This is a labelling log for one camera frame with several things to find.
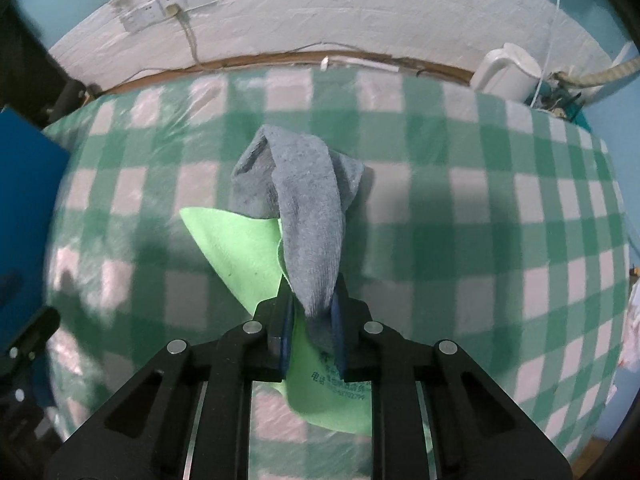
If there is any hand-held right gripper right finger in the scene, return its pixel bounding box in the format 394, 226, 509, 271
330, 275, 571, 480

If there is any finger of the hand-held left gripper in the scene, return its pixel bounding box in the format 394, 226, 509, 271
0, 306, 62, 388

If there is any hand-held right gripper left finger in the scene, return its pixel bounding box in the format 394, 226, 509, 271
45, 280, 296, 480

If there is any light green cloth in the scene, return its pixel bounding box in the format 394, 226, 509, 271
179, 207, 373, 436

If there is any blue cardboard box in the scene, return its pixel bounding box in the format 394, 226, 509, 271
0, 107, 71, 406

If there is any grey sock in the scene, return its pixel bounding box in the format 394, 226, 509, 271
230, 124, 366, 356

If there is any green checked tablecloth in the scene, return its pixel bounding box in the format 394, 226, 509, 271
42, 67, 631, 463

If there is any dark cabinet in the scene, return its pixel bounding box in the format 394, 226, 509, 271
0, 0, 66, 126

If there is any red white printed cloth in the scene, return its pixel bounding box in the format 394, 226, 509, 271
619, 285, 640, 377

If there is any white electric kettle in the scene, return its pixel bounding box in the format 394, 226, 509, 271
470, 42, 543, 103

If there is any black clamp mount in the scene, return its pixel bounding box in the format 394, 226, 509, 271
47, 79, 96, 121

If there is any white cable duct piece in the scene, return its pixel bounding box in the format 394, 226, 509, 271
320, 55, 401, 74

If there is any white plug with cable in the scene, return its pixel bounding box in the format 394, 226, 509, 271
167, 4, 202, 70

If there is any white wall socket row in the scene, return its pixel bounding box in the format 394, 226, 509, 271
119, 0, 211, 31

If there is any beige braided hose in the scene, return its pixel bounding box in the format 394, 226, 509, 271
550, 55, 640, 92

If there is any white hanging cord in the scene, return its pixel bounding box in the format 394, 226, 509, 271
530, 0, 567, 106

